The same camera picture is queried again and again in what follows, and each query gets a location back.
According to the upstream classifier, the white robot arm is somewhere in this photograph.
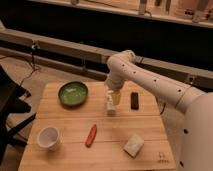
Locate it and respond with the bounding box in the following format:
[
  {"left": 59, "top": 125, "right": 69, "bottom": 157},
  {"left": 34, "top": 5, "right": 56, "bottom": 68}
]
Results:
[{"left": 106, "top": 50, "right": 213, "bottom": 171}]

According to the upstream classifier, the green ceramic bowl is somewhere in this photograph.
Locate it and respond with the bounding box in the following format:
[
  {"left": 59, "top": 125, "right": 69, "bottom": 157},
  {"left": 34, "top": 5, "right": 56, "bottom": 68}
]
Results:
[{"left": 58, "top": 81, "right": 88, "bottom": 107}]

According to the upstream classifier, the white figurine bottle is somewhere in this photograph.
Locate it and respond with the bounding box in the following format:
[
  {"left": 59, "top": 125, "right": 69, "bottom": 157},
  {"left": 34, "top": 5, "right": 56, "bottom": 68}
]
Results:
[{"left": 107, "top": 90, "right": 116, "bottom": 115}]

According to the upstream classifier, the black rectangular block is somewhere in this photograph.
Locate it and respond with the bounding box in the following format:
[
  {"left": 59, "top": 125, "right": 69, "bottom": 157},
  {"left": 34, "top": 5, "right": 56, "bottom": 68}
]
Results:
[{"left": 131, "top": 92, "right": 139, "bottom": 110}]

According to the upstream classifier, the orange carrot toy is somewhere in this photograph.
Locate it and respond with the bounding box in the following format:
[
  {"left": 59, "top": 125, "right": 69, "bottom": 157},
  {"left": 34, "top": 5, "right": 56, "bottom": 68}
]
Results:
[{"left": 85, "top": 124, "right": 97, "bottom": 147}]

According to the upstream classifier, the white sponge block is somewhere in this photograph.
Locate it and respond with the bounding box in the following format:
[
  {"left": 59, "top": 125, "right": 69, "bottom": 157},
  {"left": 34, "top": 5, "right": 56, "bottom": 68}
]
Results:
[{"left": 124, "top": 134, "right": 144, "bottom": 158}]

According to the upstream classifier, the white paper cup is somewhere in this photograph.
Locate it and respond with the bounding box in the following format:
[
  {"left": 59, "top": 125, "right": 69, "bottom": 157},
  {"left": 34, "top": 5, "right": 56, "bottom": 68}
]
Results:
[{"left": 37, "top": 127, "right": 60, "bottom": 151}]

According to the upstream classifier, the black chair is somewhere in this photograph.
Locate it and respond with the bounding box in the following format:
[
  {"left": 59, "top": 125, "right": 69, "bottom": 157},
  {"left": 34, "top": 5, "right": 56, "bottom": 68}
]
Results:
[{"left": 0, "top": 65, "right": 35, "bottom": 164}]

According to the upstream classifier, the black floor cable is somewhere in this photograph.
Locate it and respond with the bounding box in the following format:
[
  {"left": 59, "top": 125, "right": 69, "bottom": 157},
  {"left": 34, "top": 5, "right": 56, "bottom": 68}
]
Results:
[{"left": 0, "top": 41, "right": 42, "bottom": 88}]

